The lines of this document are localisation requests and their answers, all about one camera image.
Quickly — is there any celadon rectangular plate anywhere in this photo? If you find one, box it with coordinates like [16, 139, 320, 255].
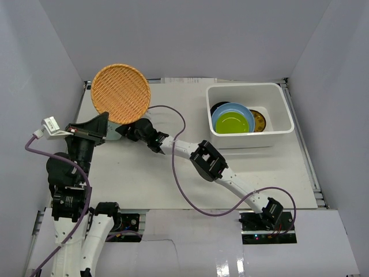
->
[106, 121, 122, 141]

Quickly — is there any light blue round plate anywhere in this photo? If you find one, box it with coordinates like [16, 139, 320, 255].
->
[211, 103, 255, 133]

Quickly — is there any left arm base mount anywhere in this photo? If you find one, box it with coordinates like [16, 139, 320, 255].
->
[109, 213, 141, 242]

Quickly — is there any yellow patterned plate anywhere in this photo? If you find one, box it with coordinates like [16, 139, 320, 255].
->
[250, 110, 266, 132]

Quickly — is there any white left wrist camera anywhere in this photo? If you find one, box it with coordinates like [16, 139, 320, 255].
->
[33, 117, 73, 140]

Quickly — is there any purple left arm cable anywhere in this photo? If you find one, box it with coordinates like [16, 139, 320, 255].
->
[24, 135, 144, 277]

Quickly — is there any orange woven round plate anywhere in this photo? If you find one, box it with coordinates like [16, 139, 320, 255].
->
[91, 63, 151, 125]

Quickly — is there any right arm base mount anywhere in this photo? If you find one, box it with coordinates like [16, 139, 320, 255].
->
[239, 212, 297, 245]

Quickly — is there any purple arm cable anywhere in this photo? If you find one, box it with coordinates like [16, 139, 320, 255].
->
[24, 135, 144, 277]
[146, 104, 297, 237]

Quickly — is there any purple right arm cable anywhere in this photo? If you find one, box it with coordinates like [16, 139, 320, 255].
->
[146, 104, 297, 237]

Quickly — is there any green round plate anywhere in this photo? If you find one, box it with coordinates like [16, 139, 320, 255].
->
[215, 111, 251, 134]

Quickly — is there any white plastic bin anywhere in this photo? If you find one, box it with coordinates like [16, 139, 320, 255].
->
[205, 83, 295, 149]

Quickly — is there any black round plate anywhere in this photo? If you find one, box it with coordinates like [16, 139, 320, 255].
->
[210, 102, 228, 116]

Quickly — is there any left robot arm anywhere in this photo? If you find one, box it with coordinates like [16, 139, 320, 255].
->
[46, 112, 122, 276]

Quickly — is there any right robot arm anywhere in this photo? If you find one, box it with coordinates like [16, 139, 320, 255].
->
[116, 118, 283, 230]

